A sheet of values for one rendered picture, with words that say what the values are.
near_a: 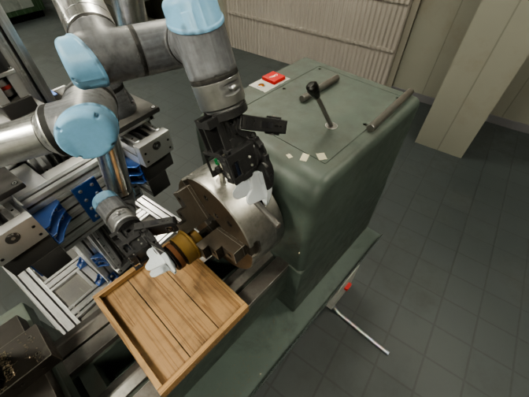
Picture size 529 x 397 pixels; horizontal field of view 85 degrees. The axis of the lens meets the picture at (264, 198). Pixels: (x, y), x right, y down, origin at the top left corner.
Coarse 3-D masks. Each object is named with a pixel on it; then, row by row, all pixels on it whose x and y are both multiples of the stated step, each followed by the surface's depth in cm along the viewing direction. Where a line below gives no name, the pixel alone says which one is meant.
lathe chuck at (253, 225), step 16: (192, 176) 75; (208, 176) 73; (208, 192) 71; (224, 192) 70; (208, 208) 77; (224, 208) 69; (240, 208) 70; (256, 208) 72; (208, 224) 86; (224, 224) 75; (240, 224) 69; (256, 224) 72; (272, 224) 76; (240, 240) 74; (256, 240) 73; (272, 240) 78; (224, 256) 91; (256, 256) 75
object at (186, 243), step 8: (184, 232) 75; (192, 232) 77; (176, 240) 74; (184, 240) 74; (192, 240) 74; (168, 248) 73; (176, 248) 73; (184, 248) 73; (192, 248) 74; (176, 256) 72; (184, 256) 74; (192, 256) 75; (200, 256) 76; (176, 264) 73; (184, 264) 74
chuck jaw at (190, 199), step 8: (176, 192) 75; (184, 192) 76; (192, 192) 77; (184, 200) 76; (192, 200) 77; (184, 208) 76; (192, 208) 77; (200, 208) 78; (184, 216) 76; (192, 216) 77; (200, 216) 78; (208, 216) 79; (176, 224) 78; (184, 224) 76; (192, 224) 77
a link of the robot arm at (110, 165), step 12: (120, 144) 85; (108, 156) 83; (120, 156) 87; (108, 168) 86; (120, 168) 88; (108, 180) 90; (120, 180) 91; (120, 192) 94; (132, 192) 99; (132, 204) 98
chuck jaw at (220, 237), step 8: (216, 232) 77; (224, 232) 77; (200, 240) 76; (208, 240) 76; (216, 240) 75; (224, 240) 75; (232, 240) 75; (200, 248) 74; (208, 248) 75; (216, 248) 73; (224, 248) 73; (232, 248) 73; (240, 248) 72; (248, 248) 73; (256, 248) 75; (208, 256) 76; (216, 256) 75; (232, 256) 72; (240, 256) 74
